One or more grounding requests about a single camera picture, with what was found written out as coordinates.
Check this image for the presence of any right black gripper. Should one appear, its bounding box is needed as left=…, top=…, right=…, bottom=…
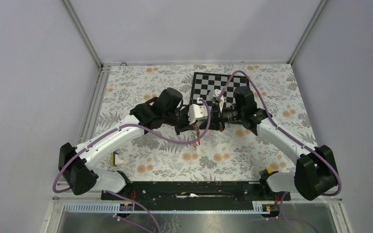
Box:
left=200, top=102, right=244, bottom=132

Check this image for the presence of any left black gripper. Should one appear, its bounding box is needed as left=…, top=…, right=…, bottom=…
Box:
left=164, top=104, right=198, bottom=135

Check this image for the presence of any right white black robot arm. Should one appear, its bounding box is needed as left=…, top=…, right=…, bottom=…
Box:
left=204, top=86, right=342, bottom=200

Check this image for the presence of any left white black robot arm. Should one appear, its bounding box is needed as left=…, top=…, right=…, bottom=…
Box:
left=52, top=88, right=211, bottom=200

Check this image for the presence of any floral patterned mat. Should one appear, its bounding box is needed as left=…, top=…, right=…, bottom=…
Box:
left=95, top=64, right=316, bottom=181

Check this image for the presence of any black white checkerboard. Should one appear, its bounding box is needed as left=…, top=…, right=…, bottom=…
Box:
left=189, top=72, right=249, bottom=107

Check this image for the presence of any green white small block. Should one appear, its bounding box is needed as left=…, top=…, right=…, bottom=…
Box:
left=110, top=151, right=126, bottom=167

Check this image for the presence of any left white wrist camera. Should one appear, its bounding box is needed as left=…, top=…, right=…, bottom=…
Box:
left=187, top=104, right=210, bottom=125

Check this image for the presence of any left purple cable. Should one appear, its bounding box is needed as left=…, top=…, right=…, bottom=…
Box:
left=51, top=98, right=212, bottom=233

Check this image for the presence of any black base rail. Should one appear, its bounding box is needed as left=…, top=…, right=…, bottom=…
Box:
left=101, top=181, right=291, bottom=211

